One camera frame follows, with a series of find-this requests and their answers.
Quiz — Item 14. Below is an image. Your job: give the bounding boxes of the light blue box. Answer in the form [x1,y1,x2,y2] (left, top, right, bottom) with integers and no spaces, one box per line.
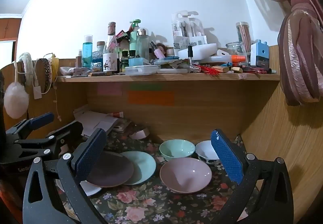
[129,58,147,67]

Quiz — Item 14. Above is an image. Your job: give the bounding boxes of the clear brush package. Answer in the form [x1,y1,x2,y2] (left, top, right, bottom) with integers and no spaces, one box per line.
[172,10,207,50]

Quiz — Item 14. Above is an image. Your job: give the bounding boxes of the pink bottle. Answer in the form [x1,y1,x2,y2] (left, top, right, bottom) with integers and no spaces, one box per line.
[149,41,167,59]

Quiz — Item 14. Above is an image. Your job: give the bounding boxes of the glass jar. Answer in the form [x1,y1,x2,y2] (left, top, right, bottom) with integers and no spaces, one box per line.
[225,42,249,63]

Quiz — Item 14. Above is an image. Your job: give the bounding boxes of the red crayons pack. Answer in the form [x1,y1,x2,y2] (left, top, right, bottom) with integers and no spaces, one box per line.
[243,68,272,74]

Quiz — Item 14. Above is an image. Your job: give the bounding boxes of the dark brown plate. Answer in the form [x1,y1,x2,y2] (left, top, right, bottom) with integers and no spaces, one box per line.
[86,151,134,187]

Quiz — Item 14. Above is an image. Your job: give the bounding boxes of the green sticky note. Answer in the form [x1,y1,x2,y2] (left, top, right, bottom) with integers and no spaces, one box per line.
[127,83,163,90]

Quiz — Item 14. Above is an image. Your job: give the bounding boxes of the white box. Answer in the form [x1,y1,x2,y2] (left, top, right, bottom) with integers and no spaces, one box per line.
[178,43,218,60]

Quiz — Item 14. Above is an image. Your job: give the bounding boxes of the white tape roll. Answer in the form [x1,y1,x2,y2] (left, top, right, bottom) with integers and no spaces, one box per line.
[129,128,150,140]

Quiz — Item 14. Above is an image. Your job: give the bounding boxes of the clear canister of pencils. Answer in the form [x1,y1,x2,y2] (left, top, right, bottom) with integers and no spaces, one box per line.
[236,22,251,53]

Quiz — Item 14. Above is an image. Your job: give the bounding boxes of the pink bowl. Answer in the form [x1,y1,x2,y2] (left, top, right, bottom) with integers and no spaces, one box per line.
[159,157,212,194]

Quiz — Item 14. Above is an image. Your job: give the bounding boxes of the white fluffy pompom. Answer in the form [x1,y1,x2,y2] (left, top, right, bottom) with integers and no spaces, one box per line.
[4,82,30,119]

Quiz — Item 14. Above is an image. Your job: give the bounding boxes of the clear bottle with illustrated label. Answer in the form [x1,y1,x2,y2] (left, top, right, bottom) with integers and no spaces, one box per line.
[103,22,119,74]

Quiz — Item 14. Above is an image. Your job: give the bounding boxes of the white fluffy headband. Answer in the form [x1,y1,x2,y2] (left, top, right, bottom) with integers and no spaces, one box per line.
[16,52,34,86]

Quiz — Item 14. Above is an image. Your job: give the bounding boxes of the wooden desk hutch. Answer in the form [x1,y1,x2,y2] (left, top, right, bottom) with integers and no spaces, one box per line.
[0,45,323,224]

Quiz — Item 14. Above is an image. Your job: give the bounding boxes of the yellow headband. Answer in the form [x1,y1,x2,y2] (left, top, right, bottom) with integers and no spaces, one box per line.
[49,54,60,83]

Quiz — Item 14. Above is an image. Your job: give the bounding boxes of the white rounded gadget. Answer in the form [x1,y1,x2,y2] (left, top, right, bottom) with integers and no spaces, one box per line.
[59,66,76,75]

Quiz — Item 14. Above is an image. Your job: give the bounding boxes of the frosted bottle with silver cap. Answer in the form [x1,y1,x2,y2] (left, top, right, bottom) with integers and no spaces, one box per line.
[137,28,150,60]

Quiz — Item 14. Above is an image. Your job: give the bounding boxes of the white bottle with orange cap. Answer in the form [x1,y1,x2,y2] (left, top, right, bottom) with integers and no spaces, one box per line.
[202,54,249,63]

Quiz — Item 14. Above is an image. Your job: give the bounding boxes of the stack of booklets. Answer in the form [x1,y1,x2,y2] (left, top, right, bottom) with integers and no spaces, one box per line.
[112,118,132,134]

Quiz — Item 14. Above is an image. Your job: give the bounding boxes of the white plate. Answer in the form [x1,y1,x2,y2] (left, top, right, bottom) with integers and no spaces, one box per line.
[56,179,103,197]

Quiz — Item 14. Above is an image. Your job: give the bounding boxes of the pink striped curtain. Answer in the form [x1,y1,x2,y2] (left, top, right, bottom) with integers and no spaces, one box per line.
[218,0,323,106]

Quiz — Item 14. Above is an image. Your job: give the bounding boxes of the paper house craft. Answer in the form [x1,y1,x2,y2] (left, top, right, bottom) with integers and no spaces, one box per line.
[116,30,130,50]

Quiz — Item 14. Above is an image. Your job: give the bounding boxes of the pale green plate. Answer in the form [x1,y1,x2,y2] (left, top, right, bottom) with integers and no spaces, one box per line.
[120,150,157,185]

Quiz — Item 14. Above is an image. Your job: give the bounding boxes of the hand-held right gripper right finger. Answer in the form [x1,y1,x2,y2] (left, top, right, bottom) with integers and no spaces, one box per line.
[211,129,294,224]

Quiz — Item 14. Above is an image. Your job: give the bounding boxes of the stack of white papers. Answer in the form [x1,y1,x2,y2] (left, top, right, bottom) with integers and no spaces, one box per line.
[73,107,122,139]

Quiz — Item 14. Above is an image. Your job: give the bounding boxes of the floral tablecloth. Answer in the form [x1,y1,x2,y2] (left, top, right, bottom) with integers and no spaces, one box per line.
[54,123,260,224]

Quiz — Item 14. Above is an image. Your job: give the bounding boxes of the white bowl with black pattern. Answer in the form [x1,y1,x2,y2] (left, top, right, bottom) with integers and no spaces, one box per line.
[195,140,221,165]

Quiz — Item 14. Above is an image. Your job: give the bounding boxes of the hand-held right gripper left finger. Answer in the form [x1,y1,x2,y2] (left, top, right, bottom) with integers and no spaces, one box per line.
[23,128,109,224]

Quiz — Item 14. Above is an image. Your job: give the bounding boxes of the pink sticky note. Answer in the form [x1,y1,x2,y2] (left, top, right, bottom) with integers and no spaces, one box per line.
[97,83,123,96]

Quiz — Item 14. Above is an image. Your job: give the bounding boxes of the clear plastic lidded container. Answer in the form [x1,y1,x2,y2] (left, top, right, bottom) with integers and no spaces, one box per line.
[124,65,158,75]

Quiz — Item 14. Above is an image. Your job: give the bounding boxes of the blue and white pencil sharpener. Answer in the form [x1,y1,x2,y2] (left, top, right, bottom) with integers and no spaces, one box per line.
[250,40,270,67]

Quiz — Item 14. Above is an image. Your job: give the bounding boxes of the green pump bottle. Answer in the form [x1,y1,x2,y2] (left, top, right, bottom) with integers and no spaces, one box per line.
[129,19,142,60]

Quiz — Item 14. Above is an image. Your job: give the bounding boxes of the coloured sticky notes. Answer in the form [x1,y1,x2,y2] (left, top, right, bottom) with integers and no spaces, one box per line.
[128,91,175,106]

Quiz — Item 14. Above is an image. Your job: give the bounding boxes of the white beaded cord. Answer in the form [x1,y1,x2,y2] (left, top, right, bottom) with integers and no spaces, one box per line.
[52,83,62,121]

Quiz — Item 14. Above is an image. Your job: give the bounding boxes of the blue liquid bottle white cap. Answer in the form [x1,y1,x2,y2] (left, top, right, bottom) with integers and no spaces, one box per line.
[83,35,93,68]

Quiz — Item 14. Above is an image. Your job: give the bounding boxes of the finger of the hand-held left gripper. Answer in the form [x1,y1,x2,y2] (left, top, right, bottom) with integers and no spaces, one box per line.
[14,121,84,159]
[5,112,55,141]

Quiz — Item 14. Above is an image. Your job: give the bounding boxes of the red tassel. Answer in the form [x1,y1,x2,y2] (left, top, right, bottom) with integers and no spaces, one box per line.
[198,64,222,79]

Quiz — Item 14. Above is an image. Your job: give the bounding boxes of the pale green bowl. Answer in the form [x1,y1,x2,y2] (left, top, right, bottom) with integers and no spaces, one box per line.
[159,139,196,162]

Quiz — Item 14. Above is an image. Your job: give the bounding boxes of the blue glass jar bottle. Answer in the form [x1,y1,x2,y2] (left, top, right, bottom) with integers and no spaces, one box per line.
[91,41,105,70]

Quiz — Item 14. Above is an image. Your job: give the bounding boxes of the wooden wall cabinet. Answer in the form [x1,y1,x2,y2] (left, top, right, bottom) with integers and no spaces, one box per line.
[0,13,22,40]

